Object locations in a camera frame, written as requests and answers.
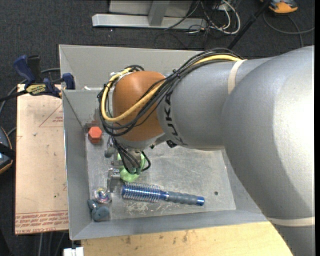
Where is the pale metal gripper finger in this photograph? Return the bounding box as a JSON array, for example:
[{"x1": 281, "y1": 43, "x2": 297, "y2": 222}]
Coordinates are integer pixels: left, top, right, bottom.
[
  {"x1": 104, "y1": 138, "x2": 117, "y2": 159},
  {"x1": 106, "y1": 167, "x2": 122, "y2": 193}
]

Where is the clear iridescent glass ball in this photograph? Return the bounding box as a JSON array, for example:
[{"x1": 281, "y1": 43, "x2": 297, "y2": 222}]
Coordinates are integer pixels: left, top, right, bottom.
[{"x1": 92, "y1": 186, "x2": 113, "y2": 205}]

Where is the red hexagonal block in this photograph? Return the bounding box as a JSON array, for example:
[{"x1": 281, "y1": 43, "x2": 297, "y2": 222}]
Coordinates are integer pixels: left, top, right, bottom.
[{"x1": 87, "y1": 126, "x2": 103, "y2": 145}]

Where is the dark blue-grey lumpy toy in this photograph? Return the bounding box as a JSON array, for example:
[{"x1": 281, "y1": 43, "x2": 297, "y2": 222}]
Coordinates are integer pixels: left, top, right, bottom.
[{"x1": 87, "y1": 198, "x2": 111, "y2": 223}]

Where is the blue round hairbrush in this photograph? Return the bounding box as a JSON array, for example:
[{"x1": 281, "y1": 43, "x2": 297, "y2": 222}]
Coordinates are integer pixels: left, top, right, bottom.
[{"x1": 121, "y1": 181, "x2": 206, "y2": 207}]

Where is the grey metal bin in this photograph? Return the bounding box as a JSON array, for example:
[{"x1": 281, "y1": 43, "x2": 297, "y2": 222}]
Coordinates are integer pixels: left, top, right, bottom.
[{"x1": 58, "y1": 44, "x2": 270, "y2": 241}]

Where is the brown cardboard board red print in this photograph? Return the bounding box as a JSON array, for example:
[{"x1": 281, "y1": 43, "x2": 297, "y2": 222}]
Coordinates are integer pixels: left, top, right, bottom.
[{"x1": 14, "y1": 83, "x2": 70, "y2": 236}]

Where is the black cylinder on white bracket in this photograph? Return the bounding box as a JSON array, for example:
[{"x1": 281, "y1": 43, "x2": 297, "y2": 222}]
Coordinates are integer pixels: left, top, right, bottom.
[{"x1": 149, "y1": 136, "x2": 166, "y2": 150}]

